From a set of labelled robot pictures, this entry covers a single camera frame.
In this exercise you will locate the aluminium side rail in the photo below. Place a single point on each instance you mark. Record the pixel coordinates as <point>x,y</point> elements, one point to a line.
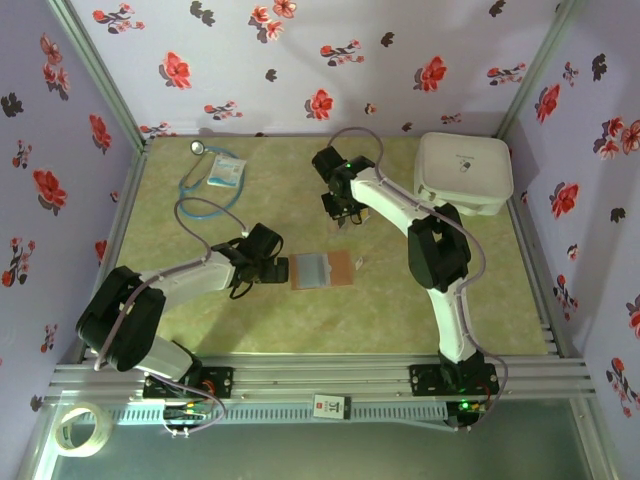
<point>125,210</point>
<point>530,250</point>

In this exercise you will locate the blue and white packet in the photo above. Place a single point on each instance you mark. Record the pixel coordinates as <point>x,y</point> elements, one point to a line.
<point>225,171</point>

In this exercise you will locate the clear tape roll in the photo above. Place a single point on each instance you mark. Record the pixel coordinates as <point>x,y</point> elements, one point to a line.
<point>65,440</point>

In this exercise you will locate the aluminium frame rail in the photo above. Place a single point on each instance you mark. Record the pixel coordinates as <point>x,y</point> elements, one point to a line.
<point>320,377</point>

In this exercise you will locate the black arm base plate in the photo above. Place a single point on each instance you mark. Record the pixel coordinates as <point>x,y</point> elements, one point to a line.
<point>220,382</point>
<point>425,380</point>

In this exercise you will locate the red and white label card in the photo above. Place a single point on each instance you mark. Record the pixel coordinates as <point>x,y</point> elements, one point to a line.
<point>331,406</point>

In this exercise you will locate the blue stethoscope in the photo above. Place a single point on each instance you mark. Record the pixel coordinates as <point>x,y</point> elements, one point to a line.
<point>198,147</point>

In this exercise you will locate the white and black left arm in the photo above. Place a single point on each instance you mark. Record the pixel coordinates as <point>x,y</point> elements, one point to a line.
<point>200,280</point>

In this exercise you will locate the aluminium frame post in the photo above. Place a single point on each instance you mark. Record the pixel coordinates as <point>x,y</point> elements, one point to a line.
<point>540,65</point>
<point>95,70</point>

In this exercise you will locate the small electronics board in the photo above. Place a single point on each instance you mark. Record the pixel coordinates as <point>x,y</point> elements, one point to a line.
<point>465,407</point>
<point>187,412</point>

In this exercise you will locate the white storage box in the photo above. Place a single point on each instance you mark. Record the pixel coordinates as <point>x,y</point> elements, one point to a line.
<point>462,170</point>

